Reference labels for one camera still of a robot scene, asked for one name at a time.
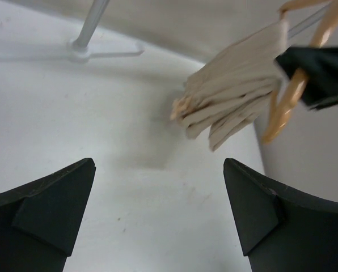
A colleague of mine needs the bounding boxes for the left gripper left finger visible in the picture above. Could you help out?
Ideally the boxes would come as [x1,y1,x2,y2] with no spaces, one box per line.
[0,158,96,271]

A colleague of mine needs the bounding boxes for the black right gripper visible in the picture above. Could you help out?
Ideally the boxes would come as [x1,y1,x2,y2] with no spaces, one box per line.
[275,46,338,111]

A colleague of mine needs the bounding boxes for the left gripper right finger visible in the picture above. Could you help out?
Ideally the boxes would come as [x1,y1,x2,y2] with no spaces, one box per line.
[223,159,338,271]

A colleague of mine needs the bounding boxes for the wooden clothes hanger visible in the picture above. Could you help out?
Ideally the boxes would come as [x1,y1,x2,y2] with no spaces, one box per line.
[262,0,338,143]

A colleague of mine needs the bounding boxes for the beige trousers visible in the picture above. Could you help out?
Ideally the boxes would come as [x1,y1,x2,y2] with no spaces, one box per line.
[171,19,289,151]

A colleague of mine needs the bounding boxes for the white clothes rack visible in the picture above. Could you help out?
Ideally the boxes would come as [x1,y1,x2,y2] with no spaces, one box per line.
[0,0,328,65]

